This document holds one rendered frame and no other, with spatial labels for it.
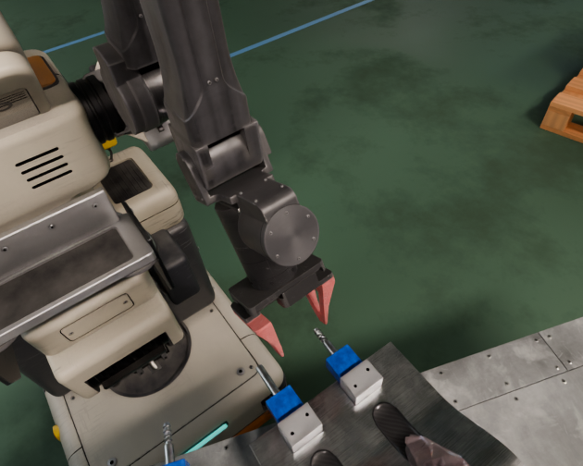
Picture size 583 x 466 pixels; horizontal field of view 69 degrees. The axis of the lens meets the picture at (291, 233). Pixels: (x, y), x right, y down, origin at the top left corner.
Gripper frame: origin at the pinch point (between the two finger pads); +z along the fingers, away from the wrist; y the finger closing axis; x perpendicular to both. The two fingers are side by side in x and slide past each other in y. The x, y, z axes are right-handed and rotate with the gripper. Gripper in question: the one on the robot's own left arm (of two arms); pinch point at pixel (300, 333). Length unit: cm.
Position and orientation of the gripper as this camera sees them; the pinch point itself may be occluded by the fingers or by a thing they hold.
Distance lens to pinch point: 54.4
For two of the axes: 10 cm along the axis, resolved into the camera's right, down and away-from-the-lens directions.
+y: 7.9, -5.0, 3.5
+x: -5.0, -2.2, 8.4
